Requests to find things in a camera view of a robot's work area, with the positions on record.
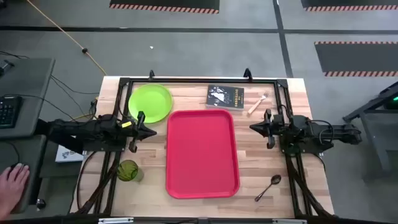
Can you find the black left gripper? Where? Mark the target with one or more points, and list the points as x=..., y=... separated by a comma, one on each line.
x=132, y=129

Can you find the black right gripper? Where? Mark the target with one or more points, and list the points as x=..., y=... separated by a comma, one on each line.
x=280, y=127

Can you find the lime green plate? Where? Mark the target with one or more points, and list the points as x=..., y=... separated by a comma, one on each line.
x=150, y=99

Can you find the green translucent cup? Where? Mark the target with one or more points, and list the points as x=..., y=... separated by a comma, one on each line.
x=128, y=171

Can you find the dark metal spoon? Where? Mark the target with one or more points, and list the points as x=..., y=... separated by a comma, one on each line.
x=275, y=179

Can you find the red plastic tray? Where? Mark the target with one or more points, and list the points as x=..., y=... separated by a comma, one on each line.
x=202, y=155

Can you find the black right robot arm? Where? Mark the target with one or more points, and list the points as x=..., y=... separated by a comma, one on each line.
x=342, y=132

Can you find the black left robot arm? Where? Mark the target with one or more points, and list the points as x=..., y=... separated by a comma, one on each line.
x=77, y=130

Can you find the black paperback book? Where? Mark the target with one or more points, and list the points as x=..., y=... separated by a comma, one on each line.
x=225, y=97

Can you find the black table clamp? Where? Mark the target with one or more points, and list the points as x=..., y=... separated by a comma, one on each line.
x=151, y=74
x=247, y=74

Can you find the white printed box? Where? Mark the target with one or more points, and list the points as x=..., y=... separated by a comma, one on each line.
x=66, y=155

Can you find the grey metal side table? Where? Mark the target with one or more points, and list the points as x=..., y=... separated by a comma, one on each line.
x=373, y=124

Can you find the grey desk top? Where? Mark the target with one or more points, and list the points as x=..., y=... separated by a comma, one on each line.
x=25, y=93
x=34, y=155

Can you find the black hazard-striped floor mat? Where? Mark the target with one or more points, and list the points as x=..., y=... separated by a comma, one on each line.
x=348, y=3
x=164, y=4
x=357, y=57

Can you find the black caster wheel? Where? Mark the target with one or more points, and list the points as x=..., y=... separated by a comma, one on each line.
x=41, y=204

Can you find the black computer mouse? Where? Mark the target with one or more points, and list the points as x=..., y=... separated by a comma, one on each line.
x=15, y=165

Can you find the black keyboard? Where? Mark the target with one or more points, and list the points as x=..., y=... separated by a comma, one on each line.
x=7, y=112

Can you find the person's hand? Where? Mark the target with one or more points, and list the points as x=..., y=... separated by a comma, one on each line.
x=12, y=186

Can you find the black metal table frame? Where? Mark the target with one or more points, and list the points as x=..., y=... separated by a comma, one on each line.
x=202, y=80

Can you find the silver metal bracket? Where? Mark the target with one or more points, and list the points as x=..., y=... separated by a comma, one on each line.
x=289, y=221
x=115, y=221

